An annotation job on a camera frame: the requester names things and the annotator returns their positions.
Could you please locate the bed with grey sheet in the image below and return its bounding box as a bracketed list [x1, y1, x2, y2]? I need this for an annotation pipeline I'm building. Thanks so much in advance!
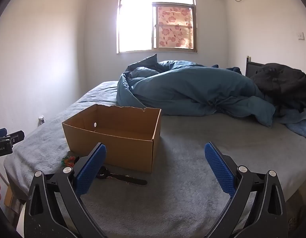
[4, 81, 306, 238]

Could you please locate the colourful bead bracelet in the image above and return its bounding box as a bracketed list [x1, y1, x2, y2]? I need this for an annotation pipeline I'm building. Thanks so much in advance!
[61, 156, 77, 167]

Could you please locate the pink floral curtain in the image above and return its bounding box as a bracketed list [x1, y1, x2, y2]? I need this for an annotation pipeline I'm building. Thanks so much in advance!
[157, 6, 194, 49]

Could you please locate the light blue towel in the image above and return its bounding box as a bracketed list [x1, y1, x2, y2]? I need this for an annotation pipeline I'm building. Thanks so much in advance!
[275, 108, 306, 140]

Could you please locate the black wrist watch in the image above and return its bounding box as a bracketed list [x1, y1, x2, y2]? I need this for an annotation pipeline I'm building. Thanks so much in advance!
[96, 167, 148, 186]

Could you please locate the teal blue duvet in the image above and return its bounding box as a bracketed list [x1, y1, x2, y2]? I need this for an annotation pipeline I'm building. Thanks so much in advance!
[116, 54, 276, 129]

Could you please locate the black jacket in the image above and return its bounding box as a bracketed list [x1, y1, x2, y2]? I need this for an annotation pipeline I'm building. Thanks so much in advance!
[250, 63, 306, 117]

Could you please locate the window with metal frame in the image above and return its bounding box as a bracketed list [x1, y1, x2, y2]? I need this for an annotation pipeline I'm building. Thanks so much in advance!
[116, 0, 198, 54]

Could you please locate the flat cardboard piece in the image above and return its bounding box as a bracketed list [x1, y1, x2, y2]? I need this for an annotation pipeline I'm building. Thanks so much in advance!
[4, 183, 16, 207]

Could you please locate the brown cardboard box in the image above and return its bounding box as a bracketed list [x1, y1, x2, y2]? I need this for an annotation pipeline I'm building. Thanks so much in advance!
[62, 104, 162, 173]

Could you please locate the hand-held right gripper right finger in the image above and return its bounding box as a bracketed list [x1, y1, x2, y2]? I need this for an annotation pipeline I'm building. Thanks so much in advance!
[204, 142, 288, 238]

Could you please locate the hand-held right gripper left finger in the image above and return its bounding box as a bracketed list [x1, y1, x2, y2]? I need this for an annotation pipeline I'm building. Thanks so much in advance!
[24, 142, 107, 238]

